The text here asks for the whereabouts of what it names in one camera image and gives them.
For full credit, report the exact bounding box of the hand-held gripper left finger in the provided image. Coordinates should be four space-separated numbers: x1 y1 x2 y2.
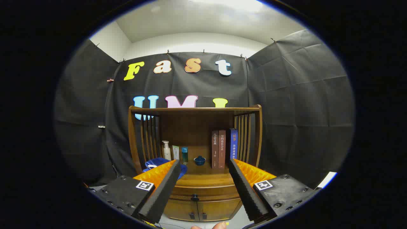
91 159 182 225

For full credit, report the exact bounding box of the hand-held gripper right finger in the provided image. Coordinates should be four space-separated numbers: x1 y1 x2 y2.
228 158 321 223

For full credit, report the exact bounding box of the wooden cabinet door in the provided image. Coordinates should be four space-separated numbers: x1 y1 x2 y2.
197 198 243 221
164 200 199 222

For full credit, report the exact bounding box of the wooden countertop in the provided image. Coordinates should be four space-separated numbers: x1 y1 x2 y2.
140 159 237 187

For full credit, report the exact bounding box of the wooden cabinet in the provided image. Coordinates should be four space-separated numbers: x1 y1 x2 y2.
128 105 263 222

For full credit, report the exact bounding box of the folded blue towel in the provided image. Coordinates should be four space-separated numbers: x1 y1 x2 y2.
142 157 188 180

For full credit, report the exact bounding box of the white pump bottle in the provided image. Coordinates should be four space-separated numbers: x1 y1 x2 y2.
162 140 172 161

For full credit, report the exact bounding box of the blue book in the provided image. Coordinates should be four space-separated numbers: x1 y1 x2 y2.
226 128 238 161

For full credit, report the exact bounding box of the brown book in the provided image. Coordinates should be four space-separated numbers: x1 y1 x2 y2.
218 129 226 169
212 130 219 169

